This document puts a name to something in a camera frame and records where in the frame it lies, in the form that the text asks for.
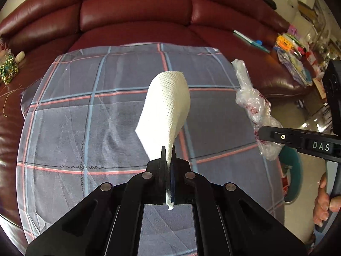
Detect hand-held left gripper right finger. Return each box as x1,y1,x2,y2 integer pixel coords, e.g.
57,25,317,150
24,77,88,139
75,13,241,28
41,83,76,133
169,145,307,256

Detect dark red leather sofa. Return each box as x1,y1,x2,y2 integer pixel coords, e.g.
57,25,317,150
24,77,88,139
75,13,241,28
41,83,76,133
0,0,312,230

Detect pile of colourful papers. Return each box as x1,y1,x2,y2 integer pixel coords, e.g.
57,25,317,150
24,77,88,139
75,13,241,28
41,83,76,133
273,25,320,86

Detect grey plaid cloth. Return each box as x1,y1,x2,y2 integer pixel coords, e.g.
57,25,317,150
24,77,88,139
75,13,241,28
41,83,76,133
16,42,285,256

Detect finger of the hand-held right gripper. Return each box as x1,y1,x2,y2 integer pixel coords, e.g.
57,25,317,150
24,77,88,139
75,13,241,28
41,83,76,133
258,126,301,150

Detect cardboard box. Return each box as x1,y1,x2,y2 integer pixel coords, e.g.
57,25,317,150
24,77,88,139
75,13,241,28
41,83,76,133
297,0,320,24

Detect teal plastic basin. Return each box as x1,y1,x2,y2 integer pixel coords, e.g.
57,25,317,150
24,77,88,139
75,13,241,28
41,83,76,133
278,145,304,206

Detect person's right hand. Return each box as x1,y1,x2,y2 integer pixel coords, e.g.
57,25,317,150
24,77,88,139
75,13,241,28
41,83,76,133
314,173,341,227

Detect white paper towel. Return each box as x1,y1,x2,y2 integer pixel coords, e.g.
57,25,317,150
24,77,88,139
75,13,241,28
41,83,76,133
135,71,192,211

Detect thin teal book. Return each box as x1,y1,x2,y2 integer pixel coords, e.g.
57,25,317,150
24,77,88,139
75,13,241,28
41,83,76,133
233,29,271,53

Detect wooden side table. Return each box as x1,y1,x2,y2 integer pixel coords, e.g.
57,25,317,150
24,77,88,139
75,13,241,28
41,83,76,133
312,77,331,104

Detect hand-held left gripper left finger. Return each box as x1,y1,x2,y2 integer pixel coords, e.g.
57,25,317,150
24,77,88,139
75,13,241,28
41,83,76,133
25,146,169,256

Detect clear plastic bag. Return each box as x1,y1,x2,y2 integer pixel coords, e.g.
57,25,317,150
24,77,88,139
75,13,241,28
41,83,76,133
231,59,283,161

